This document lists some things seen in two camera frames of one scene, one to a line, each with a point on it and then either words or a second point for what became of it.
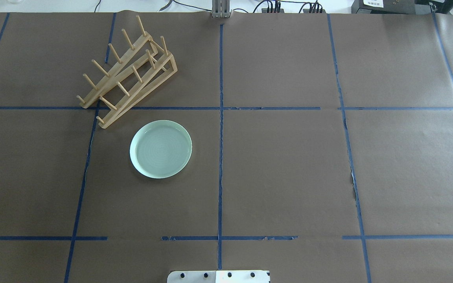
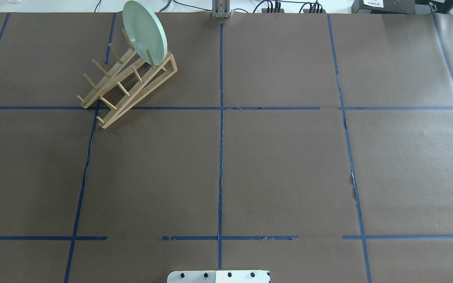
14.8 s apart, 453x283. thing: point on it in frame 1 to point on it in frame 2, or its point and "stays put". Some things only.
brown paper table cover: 326,147 stays put
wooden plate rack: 147,66 stays put
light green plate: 160,149 to 144,32
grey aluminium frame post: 220,9 stays put
